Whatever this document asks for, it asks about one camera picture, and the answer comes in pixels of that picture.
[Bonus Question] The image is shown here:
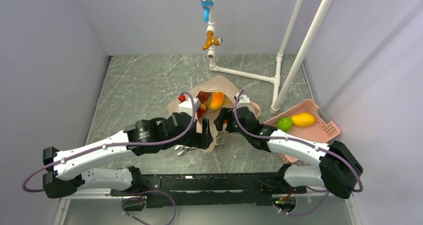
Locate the red yellow fake apple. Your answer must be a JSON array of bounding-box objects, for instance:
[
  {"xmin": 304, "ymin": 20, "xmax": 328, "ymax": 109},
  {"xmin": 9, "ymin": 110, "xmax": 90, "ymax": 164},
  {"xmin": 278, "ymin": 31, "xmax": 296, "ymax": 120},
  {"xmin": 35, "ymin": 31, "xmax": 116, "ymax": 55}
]
[{"xmin": 197, "ymin": 103, "xmax": 208, "ymax": 119}]

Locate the green fake fruit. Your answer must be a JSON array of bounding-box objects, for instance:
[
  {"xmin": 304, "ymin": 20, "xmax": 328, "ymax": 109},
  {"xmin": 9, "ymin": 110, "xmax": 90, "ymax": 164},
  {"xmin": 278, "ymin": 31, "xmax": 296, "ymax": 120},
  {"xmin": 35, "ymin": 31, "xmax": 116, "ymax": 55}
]
[{"xmin": 276, "ymin": 117, "xmax": 294, "ymax": 133}]

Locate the orange fake fruit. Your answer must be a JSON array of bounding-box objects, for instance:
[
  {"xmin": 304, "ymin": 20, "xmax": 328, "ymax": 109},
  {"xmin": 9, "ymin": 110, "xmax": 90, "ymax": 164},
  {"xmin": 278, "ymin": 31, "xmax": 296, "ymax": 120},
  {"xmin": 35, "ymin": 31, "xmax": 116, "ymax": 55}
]
[{"xmin": 210, "ymin": 92, "xmax": 225, "ymax": 111}]

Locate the orange banana-print plastic bag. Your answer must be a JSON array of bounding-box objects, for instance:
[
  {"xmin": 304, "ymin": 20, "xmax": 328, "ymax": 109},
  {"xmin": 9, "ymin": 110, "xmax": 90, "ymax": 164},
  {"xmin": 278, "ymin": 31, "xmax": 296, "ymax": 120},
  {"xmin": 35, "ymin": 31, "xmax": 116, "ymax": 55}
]
[{"xmin": 168, "ymin": 75, "xmax": 261, "ymax": 153}]

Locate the yellow fake mango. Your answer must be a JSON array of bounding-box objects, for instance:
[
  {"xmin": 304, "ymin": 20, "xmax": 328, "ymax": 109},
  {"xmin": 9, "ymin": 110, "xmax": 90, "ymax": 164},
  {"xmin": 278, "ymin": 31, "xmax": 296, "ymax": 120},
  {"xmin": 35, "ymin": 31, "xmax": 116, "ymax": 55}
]
[{"xmin": 290, "ymin": 113, "xmax": 316, "ymax": 127}]

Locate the red fake fruit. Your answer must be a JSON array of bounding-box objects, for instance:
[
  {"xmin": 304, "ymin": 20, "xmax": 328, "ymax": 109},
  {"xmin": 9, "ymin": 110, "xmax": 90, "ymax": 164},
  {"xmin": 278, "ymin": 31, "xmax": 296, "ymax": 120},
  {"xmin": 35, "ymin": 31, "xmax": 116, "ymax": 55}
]
[{"xmin": 197, "ymin": 91, "xmax": 212, "ymax": 104}]

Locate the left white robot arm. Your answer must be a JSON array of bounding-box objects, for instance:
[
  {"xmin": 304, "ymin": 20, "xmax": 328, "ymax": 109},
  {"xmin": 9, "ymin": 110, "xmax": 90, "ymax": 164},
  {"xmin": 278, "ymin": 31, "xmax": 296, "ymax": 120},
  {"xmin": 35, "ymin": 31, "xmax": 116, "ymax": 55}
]
[{"xmin": 42, "ymin": 112, "xmax": 213, "ymax": 199}]

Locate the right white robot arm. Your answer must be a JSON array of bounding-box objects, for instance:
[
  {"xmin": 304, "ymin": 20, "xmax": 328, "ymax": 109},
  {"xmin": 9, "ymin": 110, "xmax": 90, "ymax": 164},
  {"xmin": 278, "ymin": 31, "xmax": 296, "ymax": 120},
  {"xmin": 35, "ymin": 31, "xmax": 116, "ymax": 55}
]
[{"xmin": 214, "ymin": 107, "xmax": 364, "ymax": 199}]

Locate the silver open-end wrench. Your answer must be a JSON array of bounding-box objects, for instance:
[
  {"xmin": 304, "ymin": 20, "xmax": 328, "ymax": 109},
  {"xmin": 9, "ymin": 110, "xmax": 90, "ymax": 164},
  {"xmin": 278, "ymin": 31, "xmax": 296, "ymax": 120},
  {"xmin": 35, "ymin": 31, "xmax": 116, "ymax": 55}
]
[{"xmin": 175, "ymin": 145, "xmax": 197, "ymax": 156}]

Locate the pink plastic basket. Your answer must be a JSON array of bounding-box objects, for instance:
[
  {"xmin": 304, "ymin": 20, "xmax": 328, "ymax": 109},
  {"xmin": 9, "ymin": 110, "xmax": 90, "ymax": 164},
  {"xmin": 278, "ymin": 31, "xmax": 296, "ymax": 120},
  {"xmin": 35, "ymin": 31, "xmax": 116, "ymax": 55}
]
[{"xmin": 264, "ymin": 99, "xmax": 341, "ymax": 143}]

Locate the orange tap valve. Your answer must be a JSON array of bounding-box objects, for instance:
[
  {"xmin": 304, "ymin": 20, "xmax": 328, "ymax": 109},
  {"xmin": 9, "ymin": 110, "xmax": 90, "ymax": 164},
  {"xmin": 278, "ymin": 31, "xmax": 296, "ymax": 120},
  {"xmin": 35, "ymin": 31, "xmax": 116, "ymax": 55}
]
[{"xmin": 202, "ymin": 30, "xmax": 222, "ymax": 51}]

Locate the blue tap valve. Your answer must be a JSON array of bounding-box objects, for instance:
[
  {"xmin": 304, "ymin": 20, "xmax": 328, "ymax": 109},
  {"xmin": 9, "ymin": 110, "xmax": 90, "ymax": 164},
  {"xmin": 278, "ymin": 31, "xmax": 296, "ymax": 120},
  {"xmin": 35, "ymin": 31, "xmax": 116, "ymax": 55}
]
[{"xmin": 201, "ymin": 0, "xmax": 213, "ymax": 23}]

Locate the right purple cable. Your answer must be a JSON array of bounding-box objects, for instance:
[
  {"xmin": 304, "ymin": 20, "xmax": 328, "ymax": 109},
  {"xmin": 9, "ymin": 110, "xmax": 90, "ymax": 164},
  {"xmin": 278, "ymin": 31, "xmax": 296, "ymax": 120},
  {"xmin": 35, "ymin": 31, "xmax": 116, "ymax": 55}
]
[{"xmin": 232, "ymin": 89, "xmax": 364, "ymax": 217}]

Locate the purple cable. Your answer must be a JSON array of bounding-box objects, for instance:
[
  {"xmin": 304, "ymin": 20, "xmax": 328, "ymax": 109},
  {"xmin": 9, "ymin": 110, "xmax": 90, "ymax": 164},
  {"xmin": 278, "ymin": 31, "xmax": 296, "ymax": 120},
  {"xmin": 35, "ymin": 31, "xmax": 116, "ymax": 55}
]
[
  {"xmin": 22, "ymin": 91, "xmax": 198, "ymax": 194},
  {"xmin": 232, "ymin": 89, "xmax": 364, "ymax": 217}
]

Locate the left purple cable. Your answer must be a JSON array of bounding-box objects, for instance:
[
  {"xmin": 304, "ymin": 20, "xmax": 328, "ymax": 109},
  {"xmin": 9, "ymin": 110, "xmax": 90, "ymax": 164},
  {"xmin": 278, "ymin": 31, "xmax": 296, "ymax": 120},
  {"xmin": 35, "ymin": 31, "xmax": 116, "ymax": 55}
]
[{"xmin": 22, "ymin": 91, "xmax": 198, "ymax": 194}]

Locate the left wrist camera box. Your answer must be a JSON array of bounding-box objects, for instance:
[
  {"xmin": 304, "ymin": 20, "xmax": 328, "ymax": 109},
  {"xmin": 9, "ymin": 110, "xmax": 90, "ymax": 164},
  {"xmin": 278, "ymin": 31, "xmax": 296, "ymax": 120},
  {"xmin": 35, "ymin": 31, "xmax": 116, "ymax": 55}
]
[{"xmin": 178, "ymin": 94, "xmax": 201, "ymax": 119}]

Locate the white PVC pipe frame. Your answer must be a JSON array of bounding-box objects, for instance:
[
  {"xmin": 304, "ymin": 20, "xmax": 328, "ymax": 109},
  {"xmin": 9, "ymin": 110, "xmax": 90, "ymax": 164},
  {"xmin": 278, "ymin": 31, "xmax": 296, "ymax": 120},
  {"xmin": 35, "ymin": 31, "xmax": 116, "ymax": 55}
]
[{"xmin": 206, "ymin": 0, "xmax": 342, "ymax": 115}]

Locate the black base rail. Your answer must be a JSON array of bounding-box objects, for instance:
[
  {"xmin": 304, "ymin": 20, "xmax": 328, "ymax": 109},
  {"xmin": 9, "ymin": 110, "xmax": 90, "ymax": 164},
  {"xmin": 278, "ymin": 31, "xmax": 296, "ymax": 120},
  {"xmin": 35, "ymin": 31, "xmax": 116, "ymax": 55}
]
[{"xmin": 110, "ymin": 173, "xmax": 306, "ymax": 208}]

